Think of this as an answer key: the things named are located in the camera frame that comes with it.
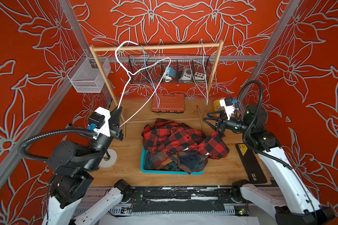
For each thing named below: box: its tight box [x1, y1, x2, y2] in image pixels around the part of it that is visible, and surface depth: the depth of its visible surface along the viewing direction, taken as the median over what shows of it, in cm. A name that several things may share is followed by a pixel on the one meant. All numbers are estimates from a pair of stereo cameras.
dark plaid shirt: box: [145, 150, 209, 175], surface depth 76 cm
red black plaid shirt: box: [140, 118, 231, 159], surface depth 74 cm
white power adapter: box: [181, 67, 193, 81], surface depth 92 cm
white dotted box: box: [194, 71, 206, 81], surface depth 96 cm
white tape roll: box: [99, 148, 118, 168], surface depth 87 cm
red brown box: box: [151, 92, 185, 113], surface depth 111 cm
